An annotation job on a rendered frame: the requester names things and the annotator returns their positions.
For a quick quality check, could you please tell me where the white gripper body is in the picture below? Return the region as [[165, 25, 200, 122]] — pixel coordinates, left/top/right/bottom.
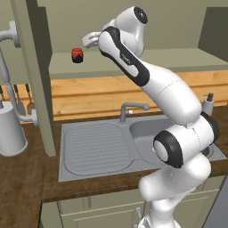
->
[[81, 30, 104, 49]]

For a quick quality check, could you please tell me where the red-lidded jam jar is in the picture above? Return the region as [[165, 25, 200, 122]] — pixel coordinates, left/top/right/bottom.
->
[[70, 47, 85, 64]]

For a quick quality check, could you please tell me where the dark olive cabinet door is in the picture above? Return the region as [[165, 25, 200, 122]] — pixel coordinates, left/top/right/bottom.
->
[[198, 6, 228, 63]]

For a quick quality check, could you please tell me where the grey tap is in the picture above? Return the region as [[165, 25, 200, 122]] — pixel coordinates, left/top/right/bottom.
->
[[118, 102, 151, 126]]

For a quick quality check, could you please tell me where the hanging grey spoon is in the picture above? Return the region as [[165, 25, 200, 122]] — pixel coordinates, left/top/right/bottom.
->
[[24, 83, 36, 116]]

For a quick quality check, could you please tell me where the hanging grey spatula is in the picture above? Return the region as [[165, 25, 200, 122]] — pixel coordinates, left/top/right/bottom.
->
[[12, 84, 27, 117]]

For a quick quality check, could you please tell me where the hanging dark tool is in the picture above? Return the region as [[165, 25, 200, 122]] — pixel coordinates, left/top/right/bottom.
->
[[0, 85, 6, 103]]

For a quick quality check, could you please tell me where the grey steel sink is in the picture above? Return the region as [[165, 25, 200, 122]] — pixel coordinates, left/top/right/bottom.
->
[[57, 113, 228, 183]]

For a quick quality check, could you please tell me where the white cylinder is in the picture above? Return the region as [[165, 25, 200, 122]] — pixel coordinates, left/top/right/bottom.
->
[[0, 100, 29, 158]]

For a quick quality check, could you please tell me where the white soap dispenser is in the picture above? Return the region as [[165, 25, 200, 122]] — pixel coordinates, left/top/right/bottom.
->
[[201, 92, 216, 117]]

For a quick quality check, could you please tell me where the olive drawer front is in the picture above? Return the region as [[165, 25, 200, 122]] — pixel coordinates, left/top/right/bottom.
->
[[57, 188, 147, 216], [198, 175, 226, 198]]

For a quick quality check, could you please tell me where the olive cupboard door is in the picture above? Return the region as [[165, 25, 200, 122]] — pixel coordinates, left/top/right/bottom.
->
[[172, 189, 221, 228], [60, 208, 150, 228]]

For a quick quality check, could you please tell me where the olive wall cabinet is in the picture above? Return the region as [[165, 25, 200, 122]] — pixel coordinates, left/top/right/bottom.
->
[[37, 0, 228, 80]]

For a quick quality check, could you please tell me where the grey curved door handle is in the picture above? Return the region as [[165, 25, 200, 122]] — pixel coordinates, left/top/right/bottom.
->
[[0, 20, 40, 128]]

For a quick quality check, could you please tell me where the grey cupboard door handle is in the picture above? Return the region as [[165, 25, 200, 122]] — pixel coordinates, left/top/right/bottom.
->
[[134, 207, 143, 228]]

